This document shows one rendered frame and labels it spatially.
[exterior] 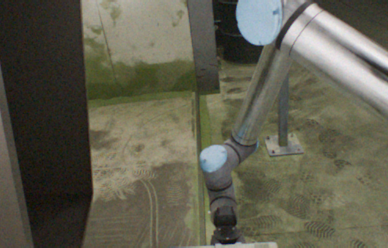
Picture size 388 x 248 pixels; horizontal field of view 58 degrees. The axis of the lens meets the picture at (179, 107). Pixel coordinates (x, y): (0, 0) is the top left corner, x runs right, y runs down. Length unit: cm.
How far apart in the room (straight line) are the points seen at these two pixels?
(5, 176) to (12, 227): 10
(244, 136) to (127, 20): 174
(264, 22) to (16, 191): 53
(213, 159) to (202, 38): 169
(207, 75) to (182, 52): 28
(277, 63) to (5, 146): 68
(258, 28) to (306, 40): 10
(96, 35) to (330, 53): 225
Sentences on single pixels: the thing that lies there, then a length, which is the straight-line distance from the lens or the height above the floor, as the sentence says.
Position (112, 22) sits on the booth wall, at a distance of 271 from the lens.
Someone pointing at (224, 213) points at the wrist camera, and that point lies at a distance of 100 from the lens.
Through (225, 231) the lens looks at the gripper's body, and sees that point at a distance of 106.
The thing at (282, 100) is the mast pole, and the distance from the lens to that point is 204.
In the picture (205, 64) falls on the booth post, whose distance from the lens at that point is 276.
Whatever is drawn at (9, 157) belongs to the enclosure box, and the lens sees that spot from 54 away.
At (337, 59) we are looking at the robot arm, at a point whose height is 104.
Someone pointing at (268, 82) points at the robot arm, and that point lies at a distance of 99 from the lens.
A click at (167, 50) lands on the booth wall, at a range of 272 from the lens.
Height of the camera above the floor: 131
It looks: 28 degrees down
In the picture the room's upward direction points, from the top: 9 degrees counter-clockwise
